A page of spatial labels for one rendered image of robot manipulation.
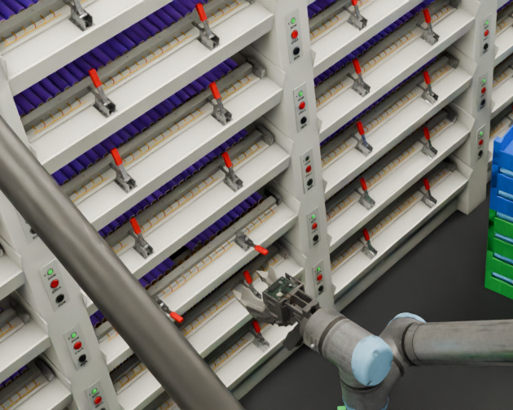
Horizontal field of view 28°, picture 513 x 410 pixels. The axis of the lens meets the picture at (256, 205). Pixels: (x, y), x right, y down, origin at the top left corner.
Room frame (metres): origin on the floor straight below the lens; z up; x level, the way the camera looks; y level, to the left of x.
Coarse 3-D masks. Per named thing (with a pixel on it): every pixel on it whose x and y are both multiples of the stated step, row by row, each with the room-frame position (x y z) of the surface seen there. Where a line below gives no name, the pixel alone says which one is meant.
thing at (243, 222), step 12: (264, 204) 1.80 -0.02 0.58; (252, 216) 1.77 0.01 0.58; (228, 228) 1.74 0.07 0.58; (240, 228) 1.74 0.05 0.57; (216, 240) 1.71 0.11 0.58; (204, 252) 1.67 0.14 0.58; (216, 252) 1.68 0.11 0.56; (180, 264) 1.64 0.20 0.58; (192, 264) 1.65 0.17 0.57; (168, 276) 1.62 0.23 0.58; (180, 276) 1.62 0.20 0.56; (192, 276) 1.63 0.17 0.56; (156, 288) 1.58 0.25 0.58; (108, 324) 1.50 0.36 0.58; (96, 336) 1.47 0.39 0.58; (108, 336) 1.48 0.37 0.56
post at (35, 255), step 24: (0, 72) 1.41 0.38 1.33; (0, 96) 1.41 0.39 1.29; (0, 192) 1.37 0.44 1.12; (0, 216) 1.37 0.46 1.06; (24, 240) 1.37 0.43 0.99; (24, 264) 1.36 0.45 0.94; (24, 288) 1.39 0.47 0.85; (72, 288) 1.41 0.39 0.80; (48, 312) 1.37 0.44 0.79; (72, 312) 1.40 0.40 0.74; (72, 360) 1.38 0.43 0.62; (96, 360) 1.41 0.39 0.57; (72, 384) 1.37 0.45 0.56; (72, 408) 1.39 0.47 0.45; (120, 408) 1.42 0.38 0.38
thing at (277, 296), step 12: (288, 276) 1.43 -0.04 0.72; (276, 288) 1.40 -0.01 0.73; (288, 288) 1.39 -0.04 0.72; (300, 288) 1.40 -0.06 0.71; (264, 300) 1.39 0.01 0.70; (276, 300) 1.36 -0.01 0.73; (288, 300) 1.37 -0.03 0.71; (300, 300) 1.35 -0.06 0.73; (312, 300) 1.35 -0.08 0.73; (276, 312) 1.37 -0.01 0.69; (288, 312) 1.36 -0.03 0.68; (300, 312) 1.33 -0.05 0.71; (312, 312) 1.35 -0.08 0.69; (276, 324) 1.37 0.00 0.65; (288, 324) 1.36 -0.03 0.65; (300, 324) 1.32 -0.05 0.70
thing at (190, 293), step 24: (264, 192) 1.85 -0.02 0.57; (240, 216) 1.79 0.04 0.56; (264, 216) 1.79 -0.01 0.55; (288, 216) 1.79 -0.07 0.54; (264, 240) 1.72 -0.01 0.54; (216, 264) 1.66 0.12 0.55; (240, 264) 1.68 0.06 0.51; (192, 288) 1.60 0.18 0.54; (120, 336) 1.49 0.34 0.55; (120, 360) 1.45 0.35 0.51
